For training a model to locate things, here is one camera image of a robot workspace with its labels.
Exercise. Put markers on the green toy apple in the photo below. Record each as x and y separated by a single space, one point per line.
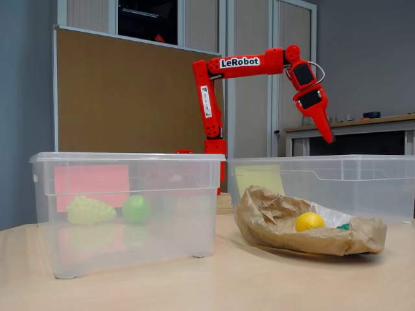
136 209

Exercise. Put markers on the tall grey tambour cabinet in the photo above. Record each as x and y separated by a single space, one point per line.
253 19

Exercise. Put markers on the small grey cup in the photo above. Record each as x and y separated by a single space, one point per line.
350 118

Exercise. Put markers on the grey cabinet with dark opening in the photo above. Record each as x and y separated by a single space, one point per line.
201 22

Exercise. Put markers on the yellow toy lemon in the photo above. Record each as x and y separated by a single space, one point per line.
309 222

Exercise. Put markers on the dark green bumpy toy leaf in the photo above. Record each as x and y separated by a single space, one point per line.
343 226

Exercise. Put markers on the clear plastic bin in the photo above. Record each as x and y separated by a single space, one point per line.
356 188
129 243

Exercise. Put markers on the pale green toy grapes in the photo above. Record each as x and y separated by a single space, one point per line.
87 210

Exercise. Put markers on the pink paper note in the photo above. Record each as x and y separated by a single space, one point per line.
90 181

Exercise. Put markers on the cork pin board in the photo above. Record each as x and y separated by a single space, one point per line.
129 97

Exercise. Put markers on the yellow paper note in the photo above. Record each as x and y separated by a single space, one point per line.
256 178

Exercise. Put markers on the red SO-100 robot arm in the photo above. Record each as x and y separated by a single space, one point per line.
210 97

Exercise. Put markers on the crumpled brown paper bag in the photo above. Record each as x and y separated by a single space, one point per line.
275 233

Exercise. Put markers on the wooden base block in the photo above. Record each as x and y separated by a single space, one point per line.
225 204

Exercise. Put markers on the dark blue bowl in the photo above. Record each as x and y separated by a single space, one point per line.
372 115

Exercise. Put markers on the red gripper black motor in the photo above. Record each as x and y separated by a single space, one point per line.
312 100

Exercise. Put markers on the low cabinet with wooden top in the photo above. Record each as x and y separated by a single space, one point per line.
356 129

